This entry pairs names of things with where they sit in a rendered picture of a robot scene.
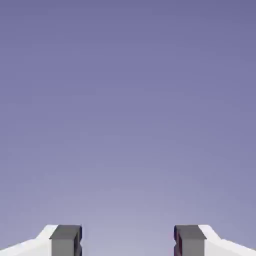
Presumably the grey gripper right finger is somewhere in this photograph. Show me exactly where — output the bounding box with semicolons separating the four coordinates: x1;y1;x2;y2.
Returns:
173;224;256;256

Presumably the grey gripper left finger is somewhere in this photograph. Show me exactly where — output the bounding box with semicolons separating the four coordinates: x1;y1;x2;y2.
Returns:
0;224;83;256

